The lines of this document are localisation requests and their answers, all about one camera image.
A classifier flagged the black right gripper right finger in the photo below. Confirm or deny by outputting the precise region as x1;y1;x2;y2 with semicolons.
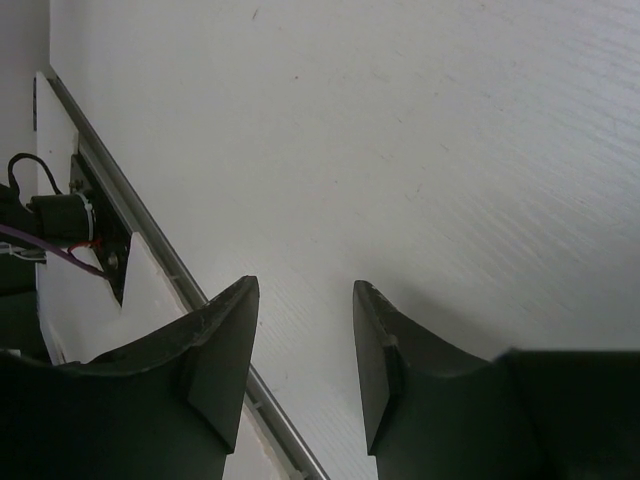
353;280;639;479

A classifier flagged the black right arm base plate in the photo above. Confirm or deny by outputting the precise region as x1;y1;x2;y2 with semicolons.
70;153;131;304

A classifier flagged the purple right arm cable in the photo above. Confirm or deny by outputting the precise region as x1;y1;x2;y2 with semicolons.
0;223;112;279

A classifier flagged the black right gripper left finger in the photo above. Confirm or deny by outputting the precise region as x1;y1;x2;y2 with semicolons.
1;276;259;479

